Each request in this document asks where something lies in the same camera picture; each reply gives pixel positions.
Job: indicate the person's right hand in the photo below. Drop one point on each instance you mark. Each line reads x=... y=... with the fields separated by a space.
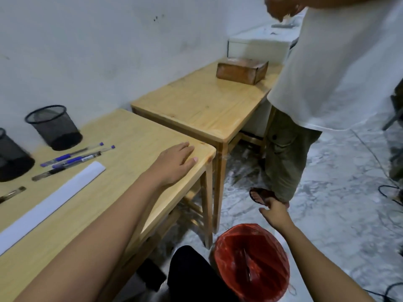
x=278 y=215

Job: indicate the person's left hand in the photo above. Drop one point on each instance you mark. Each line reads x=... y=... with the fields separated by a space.
x=171 y=165

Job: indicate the blue pen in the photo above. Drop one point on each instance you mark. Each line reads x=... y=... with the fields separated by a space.
x=63 y=158
x=67 y=162

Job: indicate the black mesh cup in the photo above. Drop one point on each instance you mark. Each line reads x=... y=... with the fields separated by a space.
x=59 y=132
x=12 y=163

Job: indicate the white paper strip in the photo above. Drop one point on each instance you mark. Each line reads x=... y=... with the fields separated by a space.
x=56 y=201

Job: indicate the black pen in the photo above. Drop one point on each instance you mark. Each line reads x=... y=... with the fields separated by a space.
x=14 y=193
x=47 y=173

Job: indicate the person's right forearm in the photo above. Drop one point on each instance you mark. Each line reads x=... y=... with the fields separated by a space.
x=321 y=270

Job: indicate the person's left forearm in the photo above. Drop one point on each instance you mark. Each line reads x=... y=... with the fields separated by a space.
x=88 y=248

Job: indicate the person's black trousers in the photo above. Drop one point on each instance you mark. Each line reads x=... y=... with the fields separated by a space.
x=192 y=273

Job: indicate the red bag lined bin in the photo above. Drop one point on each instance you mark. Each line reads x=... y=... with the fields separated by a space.
x=252 y=264

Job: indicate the light wooden side table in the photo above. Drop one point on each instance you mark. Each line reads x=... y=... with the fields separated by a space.
x=195 y=103

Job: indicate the brown wooden box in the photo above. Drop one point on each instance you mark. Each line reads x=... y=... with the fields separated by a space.
x=239 y=70

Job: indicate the white appliance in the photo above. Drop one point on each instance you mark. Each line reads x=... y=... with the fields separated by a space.
x=258 y=43

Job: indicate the black metal stand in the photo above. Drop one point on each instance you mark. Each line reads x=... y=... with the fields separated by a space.
x=398 y=100

